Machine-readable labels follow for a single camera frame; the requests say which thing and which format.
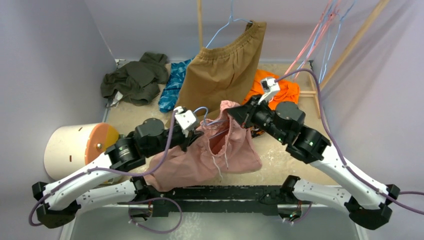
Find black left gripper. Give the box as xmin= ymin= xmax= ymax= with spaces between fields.
xmin=145 ymin=125 xmax=204 ymax=158

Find light blue wire hanger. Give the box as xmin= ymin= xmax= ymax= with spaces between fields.
xmin=193 ymin=106 xmax=229 ymax=139

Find pink shorts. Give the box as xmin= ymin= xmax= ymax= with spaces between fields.
xmin=144 ymin=100 xmax=262 ymax=192

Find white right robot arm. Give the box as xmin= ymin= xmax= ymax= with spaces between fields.
xmin=227 ymin=95 xmax=400 ymax=230

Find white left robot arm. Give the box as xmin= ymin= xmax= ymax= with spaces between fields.
xmin=28 ymin=113 xmax=202 ymax=229

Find camouflage patterned shorts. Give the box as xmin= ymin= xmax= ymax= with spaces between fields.
xmin=250 ymin=127 xmax=265 ymax=138

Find blue patterned shorts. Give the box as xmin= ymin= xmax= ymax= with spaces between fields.
xmin=158 ymin=58 xmax=193 ymax=113

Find orange shorts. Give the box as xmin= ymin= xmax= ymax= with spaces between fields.
xmin=242 ymin=69 xmax=301 ymax=110

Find tan khaki shorts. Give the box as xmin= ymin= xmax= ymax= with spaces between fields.
xmin=175 ymin=21 xmax=267 ymax=120

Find dark green shorts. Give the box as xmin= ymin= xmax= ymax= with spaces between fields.
xmin=100 ymin=52 xmax=169 ymax=106

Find light blue hanger holding shorts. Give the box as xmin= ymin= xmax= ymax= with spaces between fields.
xmin=205 ymin=0 xmax=253 ymax=48

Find light blue hanger middle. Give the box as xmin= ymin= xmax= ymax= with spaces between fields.
xmin=302 ymin=0 xmax=341 ymax=81

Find wooden clothes rack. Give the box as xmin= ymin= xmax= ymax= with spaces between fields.
xmin=196 ymin=0 xmax=392 ymax=119

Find white cylindrical bin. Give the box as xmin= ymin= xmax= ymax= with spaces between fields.
xmin=43 ymin=123 xmax=97 ymax=181

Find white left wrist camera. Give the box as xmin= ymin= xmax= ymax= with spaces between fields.
xmin=173 ymin=106 xmax=199 ymax=138

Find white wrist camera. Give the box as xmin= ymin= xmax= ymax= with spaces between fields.
xmin=258 ymin=77 xmax=281 ymax=104
xmin=173 ymin=106 xmax=199 ymax=138

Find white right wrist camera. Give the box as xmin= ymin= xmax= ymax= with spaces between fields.
xmin=258 ymin=77 xmax=281 ymax=104

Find white pink shorts drawstring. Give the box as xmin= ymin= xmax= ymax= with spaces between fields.
xmin=210 ymin=144 xmax=229 ymax=183

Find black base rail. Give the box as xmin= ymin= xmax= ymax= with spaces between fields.
xmin=129 ymin=185 xmax=299 ymax=217

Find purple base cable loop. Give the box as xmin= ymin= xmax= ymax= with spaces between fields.
xmin=127 ymin=193 xmax=184 ymax=234

